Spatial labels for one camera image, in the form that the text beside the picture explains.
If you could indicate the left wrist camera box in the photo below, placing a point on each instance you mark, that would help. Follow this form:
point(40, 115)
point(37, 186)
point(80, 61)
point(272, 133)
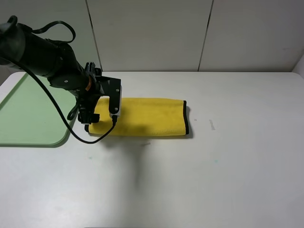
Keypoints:
point(112, 88)

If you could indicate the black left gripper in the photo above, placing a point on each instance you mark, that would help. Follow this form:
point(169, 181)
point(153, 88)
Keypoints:
point(88, 99)

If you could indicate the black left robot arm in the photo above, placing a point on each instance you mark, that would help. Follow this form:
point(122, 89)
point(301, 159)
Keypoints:
point(54, 60)

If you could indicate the yellow towel with black trim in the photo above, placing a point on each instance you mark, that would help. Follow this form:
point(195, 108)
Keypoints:
point(152, 117)

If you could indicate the light green tray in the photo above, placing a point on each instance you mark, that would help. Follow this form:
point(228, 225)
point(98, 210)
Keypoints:
point(27, 116)

